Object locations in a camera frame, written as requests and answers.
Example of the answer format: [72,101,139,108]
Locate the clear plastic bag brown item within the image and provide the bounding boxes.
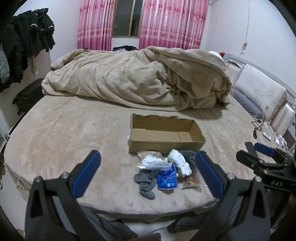
[182,166,206,189]

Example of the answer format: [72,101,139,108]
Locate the dark grey knit socks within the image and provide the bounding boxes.
[179,150,196,168]

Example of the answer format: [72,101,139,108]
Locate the white socks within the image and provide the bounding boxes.
[167,149,192,178]

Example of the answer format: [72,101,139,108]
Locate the blue tissue pack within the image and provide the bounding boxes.
[157,163,178,190]

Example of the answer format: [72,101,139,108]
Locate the grey patterned socks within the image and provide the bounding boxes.
[133,169,159,200]

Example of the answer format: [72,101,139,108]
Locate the white beads plastic bag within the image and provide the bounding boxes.
[137,151,171,170]

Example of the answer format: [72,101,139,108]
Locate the striped pillow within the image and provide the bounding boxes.
[271,103,295,136]

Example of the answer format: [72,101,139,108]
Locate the grey pillow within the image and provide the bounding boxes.
[232,88,263,120]

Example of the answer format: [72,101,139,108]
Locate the white floral pillow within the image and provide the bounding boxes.
[234,64,287,122]

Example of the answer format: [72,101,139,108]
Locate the open cardboard box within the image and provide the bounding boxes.
[128,113,206,154]

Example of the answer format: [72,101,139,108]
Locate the black suitcase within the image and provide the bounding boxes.
[12,78,45,115]

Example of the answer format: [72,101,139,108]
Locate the beige crumpled duvet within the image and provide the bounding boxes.
[42,46,232,111]

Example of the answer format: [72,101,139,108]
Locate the grey hanging garment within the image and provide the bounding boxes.
[0,44,10,83]

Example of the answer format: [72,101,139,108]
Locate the pink curtain right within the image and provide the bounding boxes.
[139,0,209,50]

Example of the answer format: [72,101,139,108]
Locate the pink curtain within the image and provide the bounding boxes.
[77,0,116,51]
[139,0,209,50]

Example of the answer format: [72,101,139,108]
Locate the black hanging clothes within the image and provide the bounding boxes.
[1,8,55,92]

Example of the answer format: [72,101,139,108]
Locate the window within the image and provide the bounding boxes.
[112,0,144,38]

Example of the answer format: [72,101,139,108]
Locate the pink curtain left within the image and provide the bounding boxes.
[77,0,116,51]

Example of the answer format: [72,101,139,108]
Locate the black charger cable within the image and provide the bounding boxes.
[251,117,265,140]

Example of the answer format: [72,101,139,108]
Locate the white headboard frame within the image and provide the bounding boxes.
[223,52,296,98]

